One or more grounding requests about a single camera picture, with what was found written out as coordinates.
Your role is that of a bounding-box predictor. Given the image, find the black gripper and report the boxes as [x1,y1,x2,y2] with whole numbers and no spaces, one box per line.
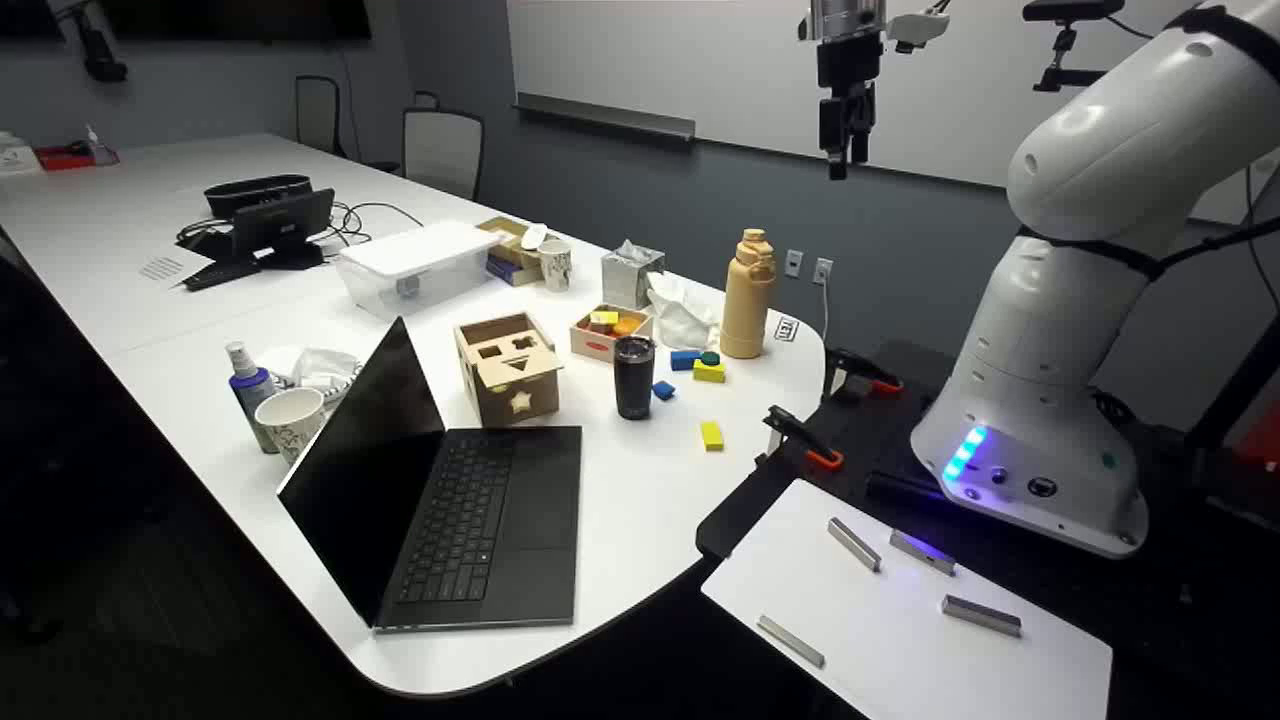
[812,32,888,186]

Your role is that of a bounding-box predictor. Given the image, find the black laptop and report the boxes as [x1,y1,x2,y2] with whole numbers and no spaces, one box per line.
[271,311,588,637]

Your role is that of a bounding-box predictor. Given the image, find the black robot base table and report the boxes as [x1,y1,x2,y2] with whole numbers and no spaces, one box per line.
[691,338,1280,720]

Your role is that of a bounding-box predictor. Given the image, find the white whiteboard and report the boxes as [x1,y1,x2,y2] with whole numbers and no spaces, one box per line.
[504,0,1280,191]

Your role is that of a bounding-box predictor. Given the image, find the tan water bottle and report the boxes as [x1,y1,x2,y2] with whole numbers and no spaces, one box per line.
[717,225,781,366]

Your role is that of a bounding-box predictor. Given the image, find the black clamp with orange tips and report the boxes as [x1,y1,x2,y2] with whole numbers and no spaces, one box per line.
[761,399,851,480]
[825,344,909,406]

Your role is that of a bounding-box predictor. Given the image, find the crumpled clear plastic bag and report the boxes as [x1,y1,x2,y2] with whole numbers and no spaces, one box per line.
[646,268,730,353]

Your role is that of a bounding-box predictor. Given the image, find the wooden tray of coloured blocks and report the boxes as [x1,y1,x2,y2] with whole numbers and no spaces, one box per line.
[567,304,651,366]

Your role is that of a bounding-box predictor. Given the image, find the white paper cup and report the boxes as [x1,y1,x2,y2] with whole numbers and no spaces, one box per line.
[536,231,576,292]

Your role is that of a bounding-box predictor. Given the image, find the black tumbler cup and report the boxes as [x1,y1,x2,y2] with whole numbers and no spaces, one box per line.
[613,332,662,426]

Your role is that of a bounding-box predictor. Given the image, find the open cardboard box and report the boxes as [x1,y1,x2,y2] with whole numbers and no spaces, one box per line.
[472,213,551,290]

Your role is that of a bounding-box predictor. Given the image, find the grey office chair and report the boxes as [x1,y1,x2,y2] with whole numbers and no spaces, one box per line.
[291,73,350,158]
[395,103,488,206]

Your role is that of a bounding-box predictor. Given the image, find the grey metal strip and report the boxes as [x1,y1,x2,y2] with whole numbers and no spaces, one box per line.
[825,514,888,578]
[942,592,1027,640]
[753,613,834,671]
[888,528,960,580]

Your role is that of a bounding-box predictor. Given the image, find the wooden shape sorter box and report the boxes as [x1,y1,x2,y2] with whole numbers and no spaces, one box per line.
[454,311,565,434]

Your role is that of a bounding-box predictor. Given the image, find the white plastic storage box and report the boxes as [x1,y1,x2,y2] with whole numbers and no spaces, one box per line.
[337,217,504,318]

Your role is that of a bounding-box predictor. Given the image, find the white board sheet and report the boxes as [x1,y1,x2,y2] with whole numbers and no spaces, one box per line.
[698,476,1115,720]

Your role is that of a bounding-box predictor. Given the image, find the small clear plastic wrap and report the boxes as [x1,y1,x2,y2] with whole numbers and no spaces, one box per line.
[289,344,364,406]

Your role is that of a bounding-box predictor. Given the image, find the black monitor on stand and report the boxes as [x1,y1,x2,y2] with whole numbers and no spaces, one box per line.
[182,186,342,295]

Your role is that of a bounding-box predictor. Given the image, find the patterned paper cup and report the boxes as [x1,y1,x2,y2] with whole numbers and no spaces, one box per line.
[254,384,333,463]

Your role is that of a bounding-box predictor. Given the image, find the red flat item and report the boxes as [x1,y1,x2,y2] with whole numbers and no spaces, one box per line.
[31,136,126,175]

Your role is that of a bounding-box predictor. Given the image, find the white item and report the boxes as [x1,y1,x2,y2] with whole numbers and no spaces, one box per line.
[0,128,46,186]

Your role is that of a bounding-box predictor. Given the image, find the black camera on tripod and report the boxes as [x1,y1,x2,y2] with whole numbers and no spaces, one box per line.
[1021,0,1128,98]

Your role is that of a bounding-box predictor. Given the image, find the tangled cables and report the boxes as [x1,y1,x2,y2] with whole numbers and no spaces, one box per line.
[315,195,430,253]

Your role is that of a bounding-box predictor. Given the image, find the wall television screen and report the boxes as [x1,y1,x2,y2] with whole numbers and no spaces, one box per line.
[99,0,376,46]
[0,0,63,46]

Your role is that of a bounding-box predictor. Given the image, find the black wall mounted camera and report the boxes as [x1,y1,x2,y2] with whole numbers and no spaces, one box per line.
[53,0,132,87]

